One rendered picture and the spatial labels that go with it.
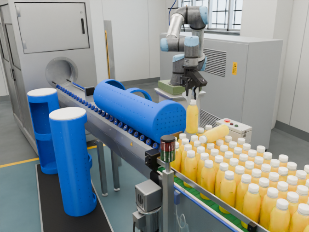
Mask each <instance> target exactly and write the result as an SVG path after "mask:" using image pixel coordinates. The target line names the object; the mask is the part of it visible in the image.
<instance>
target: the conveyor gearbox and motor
mask: <svg viewBox="0 0 309 232"><path fill-rule="evenodd" d="M135 196H136V204H137V205H136V207H137V210H138V211H136V212H134V213H132V217H133V232H135V227H136V228H137V229H140V232H159V226H160V220H159V210H160V209H161V205H162V191H161V187H160V186H158V185H157V184H156V183H154V182H153V181H152V180H151V179H149V180H147V181H145V182H142V183H140V184H137V185H135Z"/></svg>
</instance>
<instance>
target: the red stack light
mask: <svg viewBox="0 0 309 232"><path fill-rule="evenodd" d="M160 148H161V150H163V151H173V150H175V149H176V140H175V141H173V142H171V143H166V142H163V141H160Z"/></svg>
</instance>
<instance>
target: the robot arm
mask: <svg viewBox="0 0 309 232"><path fill-rule="evenodd" d="M208 23H209V17H208V8H207V7H206V6H182V7H180V8H178V9H177V10H175V11H174V12H173V13H172V15H171V17H170V26H169V29H168V32H167V35H166V38H162V39H161V40H160V49H161V51H163V52H184V54H179V55H175V56H173V61H172V77H171V80H170V83H171V84H174V85H180V86H183V87H185V92H183V94H182V96H183V97H184V98H186V100H187V103H188V104H190V102H191V95H193V96H194V100H197V98H198V95H199V93H200V87H204V86H206V85H207V83H208V82H207V81H206V80H205V79H204V78H203V76H202V75H201V74H200V73H199V71H204V70H205V68H206V60H207V57H206V56H205V54H204V53H203V43H204V28H205V27H206V25H207V24H208ZM183 24H189V27H190V28H191V29H192V36H186V37H185V38H179V35H180V31H181V26H182V25H183ZM191 89H193V90H191Z"/></svg>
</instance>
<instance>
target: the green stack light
mask: <svg viewBox="0 0 309 232"><path fill-rule="evenodd" d="M160 158H161V160H162V161H164V162H173V161H175V159H176V149H175V150H173V151H163V150H160Z"/></svg>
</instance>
